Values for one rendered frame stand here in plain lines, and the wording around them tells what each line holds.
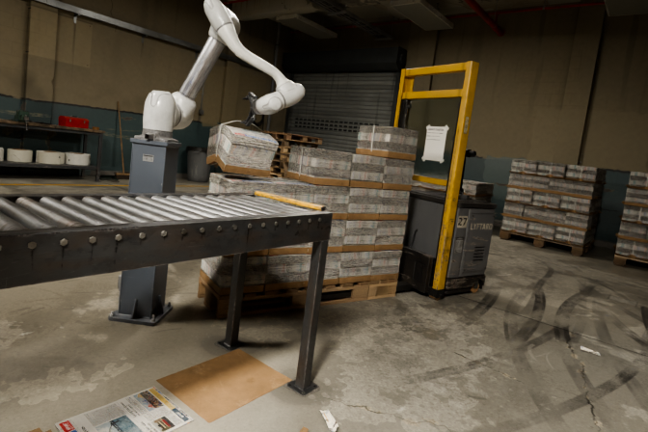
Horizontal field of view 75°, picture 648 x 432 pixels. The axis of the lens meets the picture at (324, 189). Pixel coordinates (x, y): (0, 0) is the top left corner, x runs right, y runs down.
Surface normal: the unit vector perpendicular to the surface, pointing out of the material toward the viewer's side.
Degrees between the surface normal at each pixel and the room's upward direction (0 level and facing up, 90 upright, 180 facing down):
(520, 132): 90
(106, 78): 90
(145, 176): 90
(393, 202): 90
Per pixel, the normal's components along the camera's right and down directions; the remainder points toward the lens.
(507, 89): -0.62, 0.00
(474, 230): 0.55, 0.15
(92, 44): 0.78, 0.15
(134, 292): -0.03, 0.09
